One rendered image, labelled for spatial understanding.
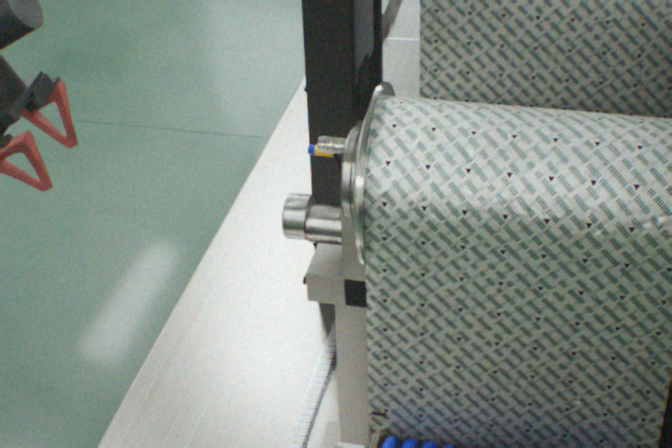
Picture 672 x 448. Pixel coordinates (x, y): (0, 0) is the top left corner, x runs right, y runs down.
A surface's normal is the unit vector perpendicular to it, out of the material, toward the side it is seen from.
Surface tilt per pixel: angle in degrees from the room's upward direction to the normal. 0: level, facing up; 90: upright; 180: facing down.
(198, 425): 0
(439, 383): 90
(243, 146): 0
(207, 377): 0
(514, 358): 90
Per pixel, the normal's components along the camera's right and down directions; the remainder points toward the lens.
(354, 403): -0.23, 0.56
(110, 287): -0.04, -0.82
